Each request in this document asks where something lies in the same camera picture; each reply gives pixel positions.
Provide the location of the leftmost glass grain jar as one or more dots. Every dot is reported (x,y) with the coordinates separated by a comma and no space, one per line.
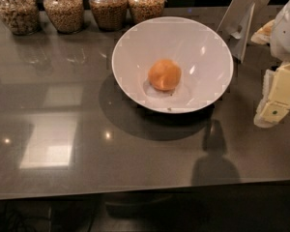
(21,17)

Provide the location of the glass grain jar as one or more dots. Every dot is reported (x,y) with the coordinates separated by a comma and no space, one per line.
(21,17)
(141,10)
(67,16)
(110,15)

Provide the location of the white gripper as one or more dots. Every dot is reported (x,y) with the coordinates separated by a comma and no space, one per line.
(286,33)

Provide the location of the orange fruit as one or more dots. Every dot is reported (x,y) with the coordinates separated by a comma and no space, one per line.
(164,75)

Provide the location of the white ceramic bowl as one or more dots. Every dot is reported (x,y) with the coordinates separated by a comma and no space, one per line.
(203,56)

